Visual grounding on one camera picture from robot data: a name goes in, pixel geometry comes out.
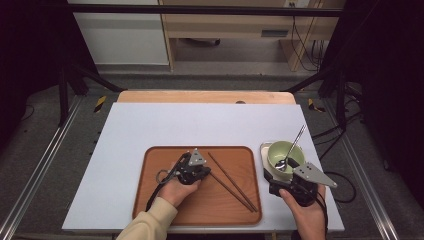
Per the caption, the straight black floor cable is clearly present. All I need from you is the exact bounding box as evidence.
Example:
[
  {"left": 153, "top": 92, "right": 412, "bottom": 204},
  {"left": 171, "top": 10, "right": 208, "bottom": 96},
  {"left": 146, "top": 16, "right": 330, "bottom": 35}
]
[
  {"left": 312, "top": 112, "right": 364, "bottom": 140},
  {"left": 314, "top": 130, "right": 346, "bottom": 160}
]

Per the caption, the black horizontal frame bar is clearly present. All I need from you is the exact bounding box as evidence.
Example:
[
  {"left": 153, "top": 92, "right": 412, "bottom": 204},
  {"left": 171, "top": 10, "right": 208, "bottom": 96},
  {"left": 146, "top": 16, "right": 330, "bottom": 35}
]
[{"left": 66, "top": 3, "right": 345, "bottom": 18}]

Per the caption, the white table sheet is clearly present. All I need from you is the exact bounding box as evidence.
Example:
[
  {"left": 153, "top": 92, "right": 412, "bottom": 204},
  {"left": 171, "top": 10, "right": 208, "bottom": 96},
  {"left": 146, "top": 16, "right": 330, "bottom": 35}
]
[{"left": 61, "top": 102, "right": 345, "bottom": 233}]

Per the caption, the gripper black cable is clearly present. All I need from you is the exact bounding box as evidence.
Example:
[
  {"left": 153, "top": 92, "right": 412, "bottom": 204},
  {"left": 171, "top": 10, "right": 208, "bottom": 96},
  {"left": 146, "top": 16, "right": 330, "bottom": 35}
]
[
  {"left": 315, "top": 191, "right": 330, "bottom": 239},
  {"left": 145, "top": 168, "right": 183, "bottom": 213}
]

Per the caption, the black hanging cable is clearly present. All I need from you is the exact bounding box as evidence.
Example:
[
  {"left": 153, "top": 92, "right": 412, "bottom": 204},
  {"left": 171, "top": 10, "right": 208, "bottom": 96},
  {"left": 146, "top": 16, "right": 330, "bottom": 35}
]
[{"left": 290, "top": 15, "right": 327, "bottom": 72}]

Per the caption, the black metal stand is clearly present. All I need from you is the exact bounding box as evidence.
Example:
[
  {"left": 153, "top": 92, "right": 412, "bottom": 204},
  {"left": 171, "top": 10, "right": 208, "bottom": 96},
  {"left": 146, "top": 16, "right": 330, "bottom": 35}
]
[
  {"left": 57, "top": 62, "right": 125, "bottom": 127},
  {"left": 285, "top": 65, "right": 348, "bottom": 128}
]

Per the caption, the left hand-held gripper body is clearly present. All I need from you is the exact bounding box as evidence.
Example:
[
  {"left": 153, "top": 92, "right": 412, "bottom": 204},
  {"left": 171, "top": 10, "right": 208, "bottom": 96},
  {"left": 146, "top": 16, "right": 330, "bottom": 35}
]
[{"left": 173, "top": 148, "right": 208, "bottom": 186}]

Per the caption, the black curtain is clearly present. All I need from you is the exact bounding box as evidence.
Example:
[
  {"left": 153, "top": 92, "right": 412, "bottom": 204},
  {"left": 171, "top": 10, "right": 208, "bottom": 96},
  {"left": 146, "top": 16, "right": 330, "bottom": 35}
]
[
  {"left": 0, "top": 0, "right": 98, "bottom": 149},
  {"left": 328, "top": 0, "right": 424, "bottom": 209}
]

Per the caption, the light wooden desk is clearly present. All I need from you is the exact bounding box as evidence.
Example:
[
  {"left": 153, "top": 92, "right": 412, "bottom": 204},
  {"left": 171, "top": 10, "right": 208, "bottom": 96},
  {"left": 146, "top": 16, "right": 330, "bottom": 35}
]
[{"left": 159, "top": 0, "right": 345, "bottom": 72}]

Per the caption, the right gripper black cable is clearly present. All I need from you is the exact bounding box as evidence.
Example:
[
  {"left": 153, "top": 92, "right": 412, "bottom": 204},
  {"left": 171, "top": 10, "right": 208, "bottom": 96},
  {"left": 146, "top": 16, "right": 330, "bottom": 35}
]
[{"left": 315, "top": 191, "right": 330, "bottom": 239}]

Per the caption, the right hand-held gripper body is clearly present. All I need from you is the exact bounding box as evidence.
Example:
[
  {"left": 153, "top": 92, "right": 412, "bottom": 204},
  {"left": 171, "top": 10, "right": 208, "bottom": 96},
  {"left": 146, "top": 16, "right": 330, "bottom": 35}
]
[{"left": 282, "top": 162, "right": 338, "bottom": 208}]

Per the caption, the yellow black floor tape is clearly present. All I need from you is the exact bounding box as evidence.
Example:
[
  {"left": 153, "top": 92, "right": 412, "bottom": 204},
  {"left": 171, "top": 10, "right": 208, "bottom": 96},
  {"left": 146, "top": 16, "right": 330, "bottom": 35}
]
[
  {"left": 93, "top": 95, "right": 108, "bottom": 114},
  {"left": 307, "top": 97, "right": 327, "bottom": 113}
]

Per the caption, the person's left hand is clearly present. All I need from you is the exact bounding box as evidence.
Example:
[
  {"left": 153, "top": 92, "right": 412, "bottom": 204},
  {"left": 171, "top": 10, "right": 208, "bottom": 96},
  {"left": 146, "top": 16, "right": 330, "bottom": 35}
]
[{"left": 159, "top": 179, "right": 203, "bottom": 209}]

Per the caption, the brown wooden tray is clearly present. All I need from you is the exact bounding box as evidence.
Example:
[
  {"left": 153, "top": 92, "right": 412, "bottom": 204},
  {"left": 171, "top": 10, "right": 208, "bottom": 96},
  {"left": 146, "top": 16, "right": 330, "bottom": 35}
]
[{"left": 131, "top": 145, "right": 263, "bottom": 227}]

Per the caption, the aluminium floor rail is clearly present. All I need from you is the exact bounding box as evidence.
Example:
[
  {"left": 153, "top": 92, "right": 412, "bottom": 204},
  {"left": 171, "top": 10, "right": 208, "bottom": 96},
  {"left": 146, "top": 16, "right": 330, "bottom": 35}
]
[
  {"left": 0, "top": 95, "right": 84, "bottom": 240},
  {"left": 322, "top": 99, "right": 401, "bottom": 240}
]

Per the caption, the looped black floor cable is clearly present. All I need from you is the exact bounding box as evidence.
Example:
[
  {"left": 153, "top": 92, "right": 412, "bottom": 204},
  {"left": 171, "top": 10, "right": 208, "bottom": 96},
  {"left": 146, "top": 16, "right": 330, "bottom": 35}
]
[{"left": 324, "top": 170, "right": 357, "bottom": 204}]

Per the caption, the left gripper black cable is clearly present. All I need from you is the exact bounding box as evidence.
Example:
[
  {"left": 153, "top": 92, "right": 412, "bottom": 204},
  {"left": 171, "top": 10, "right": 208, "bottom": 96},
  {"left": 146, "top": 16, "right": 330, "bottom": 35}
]
[{"left": 145, "top": 168, "right": 183, "bottom": 213}]

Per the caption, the white rectangular plate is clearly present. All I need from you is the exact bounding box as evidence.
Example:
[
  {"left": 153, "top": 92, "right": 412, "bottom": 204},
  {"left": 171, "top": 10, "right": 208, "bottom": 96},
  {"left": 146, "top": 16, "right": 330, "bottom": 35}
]
[{"left": 260, "top": 142, "right": 309, "bottom": 184}]

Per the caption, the white cabinet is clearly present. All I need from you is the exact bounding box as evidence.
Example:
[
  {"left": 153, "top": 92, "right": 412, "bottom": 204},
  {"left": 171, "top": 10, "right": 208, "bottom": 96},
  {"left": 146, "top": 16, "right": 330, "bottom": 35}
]
[{"left": 67, "top": 0, "right": 170, "bottom": 66}]

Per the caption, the light green bowl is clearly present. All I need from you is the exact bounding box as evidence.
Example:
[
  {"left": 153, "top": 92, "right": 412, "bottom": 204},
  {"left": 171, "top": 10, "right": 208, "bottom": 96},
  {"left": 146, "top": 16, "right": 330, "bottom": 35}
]
[{"left": 266, "top": 140, "right": 306, "bottom": 183}]

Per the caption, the metal spoon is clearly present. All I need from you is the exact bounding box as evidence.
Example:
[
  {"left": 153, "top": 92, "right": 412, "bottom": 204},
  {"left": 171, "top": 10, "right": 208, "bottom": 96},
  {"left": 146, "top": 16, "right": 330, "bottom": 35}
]
[{"left": 274, "top": 124, "right": 307, "bottom": 173}]

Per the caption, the thin black floor cable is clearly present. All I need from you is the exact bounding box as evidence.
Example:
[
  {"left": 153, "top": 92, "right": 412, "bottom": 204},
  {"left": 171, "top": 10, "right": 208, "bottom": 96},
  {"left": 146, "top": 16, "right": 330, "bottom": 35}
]
[{"left": 19, "top": 104, "right": 36, "bottom": 123}]

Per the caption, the person's right hand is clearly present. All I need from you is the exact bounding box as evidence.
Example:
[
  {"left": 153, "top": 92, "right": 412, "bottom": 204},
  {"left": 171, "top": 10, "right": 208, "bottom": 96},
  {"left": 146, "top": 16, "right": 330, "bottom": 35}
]
[{"left": 279, "top": 184, "right": 328, "bottom": 236}]

